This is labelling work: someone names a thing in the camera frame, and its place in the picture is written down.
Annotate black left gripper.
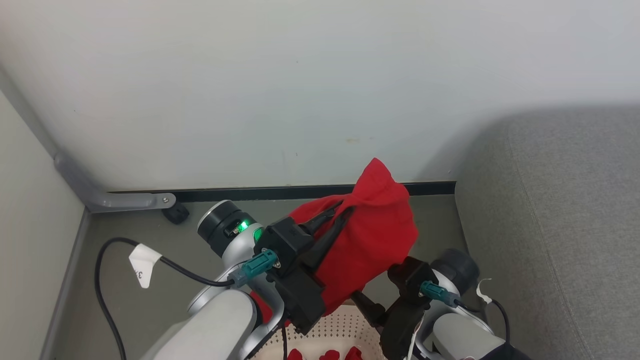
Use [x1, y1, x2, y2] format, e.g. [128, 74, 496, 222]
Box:
[274, 201, 357, 336]

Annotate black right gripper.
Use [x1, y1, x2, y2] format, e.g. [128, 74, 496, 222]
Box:
[349, 291, 427, 360]

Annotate red garment with white print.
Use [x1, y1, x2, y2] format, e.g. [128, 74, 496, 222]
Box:
[249, 157, 419, 326]

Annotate cream perforated laundry basket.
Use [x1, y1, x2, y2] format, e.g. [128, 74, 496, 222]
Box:
[249, 304, 387, 360]

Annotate black baseboard strip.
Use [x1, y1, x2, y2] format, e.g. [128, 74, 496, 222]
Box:
[106, 181, 457, 204]

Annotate crumpled red fabric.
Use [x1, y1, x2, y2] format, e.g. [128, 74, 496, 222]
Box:
[287, 346, 364, 360]

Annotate grey fabric sofa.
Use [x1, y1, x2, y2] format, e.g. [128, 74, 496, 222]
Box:
[454, 104, 640, 360]

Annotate grey metal partition foot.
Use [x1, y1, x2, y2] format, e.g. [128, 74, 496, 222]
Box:
[53, 152, 177, 214]

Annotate teal right cable connector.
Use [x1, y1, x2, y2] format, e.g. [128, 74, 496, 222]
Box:
[419, 280, 460, 309]

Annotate teal cable connector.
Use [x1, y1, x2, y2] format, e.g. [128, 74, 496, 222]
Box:
[419, 280, 460, 309]
[227, 248, 279, 289]

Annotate teal left cable connector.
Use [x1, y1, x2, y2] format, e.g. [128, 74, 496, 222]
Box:
[227, 248, 279, 289]

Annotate small white cable tag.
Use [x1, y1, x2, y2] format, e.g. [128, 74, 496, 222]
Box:
[475, 278, 494, 305]

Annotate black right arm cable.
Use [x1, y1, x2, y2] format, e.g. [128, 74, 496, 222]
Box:
[456, 297, 511, 347]

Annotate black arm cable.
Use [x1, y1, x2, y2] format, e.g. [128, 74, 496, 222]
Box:
[456, 297, 511, 347]
[94, 237, 236, 360]

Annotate white paper cable label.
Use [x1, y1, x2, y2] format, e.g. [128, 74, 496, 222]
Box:
[128, 243, 163, 290]

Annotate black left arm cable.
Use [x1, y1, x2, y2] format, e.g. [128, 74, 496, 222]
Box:
[94, 237, 236, 360]

